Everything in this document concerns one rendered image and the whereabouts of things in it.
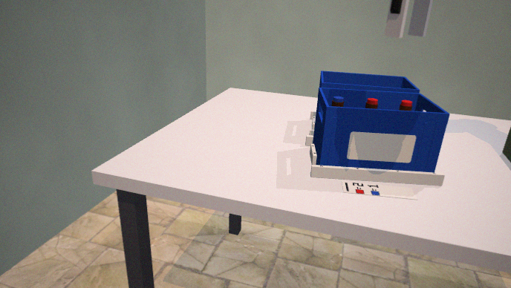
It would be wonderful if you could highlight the white paper pick list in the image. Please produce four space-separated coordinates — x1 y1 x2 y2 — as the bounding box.
342 181 417 200

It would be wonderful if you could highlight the blue bottle with grey label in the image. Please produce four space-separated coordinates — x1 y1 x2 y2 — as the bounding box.
332 96 344 107

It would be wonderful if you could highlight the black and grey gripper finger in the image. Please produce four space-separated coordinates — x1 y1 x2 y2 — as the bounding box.
408 0 433 37
384 0 409 38

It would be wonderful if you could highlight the blue crate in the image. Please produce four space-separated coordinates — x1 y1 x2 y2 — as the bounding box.
319 71 411 93
313 88 440 172

